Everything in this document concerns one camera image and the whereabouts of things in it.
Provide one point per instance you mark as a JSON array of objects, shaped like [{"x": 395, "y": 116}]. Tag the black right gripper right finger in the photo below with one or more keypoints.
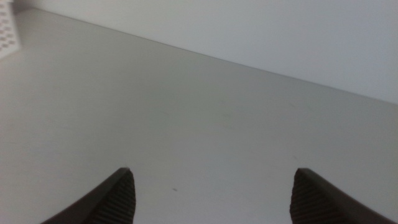
[{"x": 317, "y": 202}]

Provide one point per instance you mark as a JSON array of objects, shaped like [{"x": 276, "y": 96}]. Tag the white perforated plastic basket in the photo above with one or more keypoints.
[{"x": 7, "y": 34}]

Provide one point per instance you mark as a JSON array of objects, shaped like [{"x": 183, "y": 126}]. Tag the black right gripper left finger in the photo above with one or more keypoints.
[{"x": 115, "y": 202}]

